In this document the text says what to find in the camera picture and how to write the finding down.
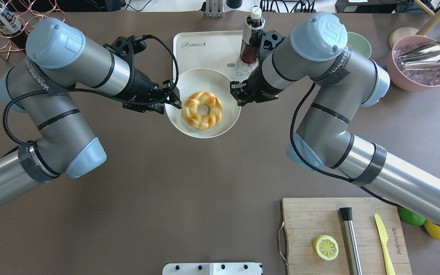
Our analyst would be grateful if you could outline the cream rabbit serving tray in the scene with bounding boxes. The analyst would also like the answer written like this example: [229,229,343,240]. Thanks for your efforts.
[173,30,259,82]

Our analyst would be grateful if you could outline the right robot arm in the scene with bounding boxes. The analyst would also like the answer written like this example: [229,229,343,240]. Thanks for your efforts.
[230,12,440,227]

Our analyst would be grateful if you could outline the black braided right cable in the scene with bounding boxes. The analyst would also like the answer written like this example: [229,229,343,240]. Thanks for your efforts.
[290,82,400,209]

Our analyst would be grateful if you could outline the braided ring donut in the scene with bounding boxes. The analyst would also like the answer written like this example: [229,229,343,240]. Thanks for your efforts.
[182,92,223,130]

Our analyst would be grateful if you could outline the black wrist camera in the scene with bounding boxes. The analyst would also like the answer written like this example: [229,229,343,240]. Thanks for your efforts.
[258,29,286,63]
[103,36,147,58]

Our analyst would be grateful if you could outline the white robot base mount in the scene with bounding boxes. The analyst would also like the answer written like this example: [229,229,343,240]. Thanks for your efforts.
[162,262,263,275]

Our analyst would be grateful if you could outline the lower yellow lemon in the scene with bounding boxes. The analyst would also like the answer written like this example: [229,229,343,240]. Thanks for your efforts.
[423,220,440,241]

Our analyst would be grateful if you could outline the copper wire bottle rack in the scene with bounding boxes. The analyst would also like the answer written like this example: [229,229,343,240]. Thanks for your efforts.
[0,0,66,61]

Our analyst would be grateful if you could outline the yellow plastic knife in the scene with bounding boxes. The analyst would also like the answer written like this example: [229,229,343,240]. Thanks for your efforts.
[374,214,396,275]

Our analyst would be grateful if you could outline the steel muddler with black tip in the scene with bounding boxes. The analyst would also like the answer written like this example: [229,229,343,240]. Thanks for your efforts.
[339,207,363,275]

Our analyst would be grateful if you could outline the dark tea bottle on tray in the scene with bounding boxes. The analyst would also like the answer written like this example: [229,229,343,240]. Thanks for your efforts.
[240,6,265,64]

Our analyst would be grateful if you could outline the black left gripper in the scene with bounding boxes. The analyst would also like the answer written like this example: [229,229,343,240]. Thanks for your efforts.
[123,68,182,115]

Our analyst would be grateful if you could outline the wooden stand legs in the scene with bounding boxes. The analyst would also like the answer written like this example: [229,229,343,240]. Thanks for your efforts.
[414,0,440,36]

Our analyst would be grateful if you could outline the mint green bowl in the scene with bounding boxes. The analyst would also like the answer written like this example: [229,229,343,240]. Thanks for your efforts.
[347,32,372,58]

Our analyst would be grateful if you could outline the white round plate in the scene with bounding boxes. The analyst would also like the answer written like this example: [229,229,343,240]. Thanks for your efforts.
[165,68,241,139]

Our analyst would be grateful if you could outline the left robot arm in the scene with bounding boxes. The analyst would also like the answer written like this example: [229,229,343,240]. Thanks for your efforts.
[0,18,181,207]

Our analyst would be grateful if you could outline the round wooden lid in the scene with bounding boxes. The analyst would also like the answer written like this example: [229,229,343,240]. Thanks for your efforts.
[389,27,419,49]

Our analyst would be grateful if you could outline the half lemon slice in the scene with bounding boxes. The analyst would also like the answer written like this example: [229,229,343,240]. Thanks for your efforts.
[313,235,339,261]

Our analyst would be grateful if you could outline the black braided left cable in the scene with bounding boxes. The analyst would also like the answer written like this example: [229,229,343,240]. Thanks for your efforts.
[2,34,180,147]

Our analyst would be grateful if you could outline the pink ice bucket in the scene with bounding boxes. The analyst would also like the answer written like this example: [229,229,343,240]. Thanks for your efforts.
[387,35,440,92]

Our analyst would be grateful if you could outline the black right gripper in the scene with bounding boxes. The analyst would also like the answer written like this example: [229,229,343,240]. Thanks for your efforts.
[230,67,281,107]

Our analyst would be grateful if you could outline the black braided cable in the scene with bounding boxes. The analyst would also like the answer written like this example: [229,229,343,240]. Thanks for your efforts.
[290,82,400,209]
[2,34,180,147]

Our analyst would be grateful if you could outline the silver metal scoop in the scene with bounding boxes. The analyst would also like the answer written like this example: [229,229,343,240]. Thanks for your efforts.
[399,41,440,70]

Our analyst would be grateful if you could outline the tea bottle in rack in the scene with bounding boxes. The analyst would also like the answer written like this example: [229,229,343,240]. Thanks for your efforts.
[0,0,28,50]

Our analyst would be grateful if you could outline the green lime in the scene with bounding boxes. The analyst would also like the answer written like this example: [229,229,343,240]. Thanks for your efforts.
[398,207,426,226]

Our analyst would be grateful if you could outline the bamboo cutting board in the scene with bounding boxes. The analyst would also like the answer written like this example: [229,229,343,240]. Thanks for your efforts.
[282,198,412,275]

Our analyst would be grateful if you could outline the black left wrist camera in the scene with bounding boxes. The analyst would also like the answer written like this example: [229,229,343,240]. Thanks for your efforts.
[103,36,147,58]

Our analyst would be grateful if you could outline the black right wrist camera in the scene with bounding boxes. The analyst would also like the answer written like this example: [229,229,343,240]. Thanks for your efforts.
[258,29,286,63]

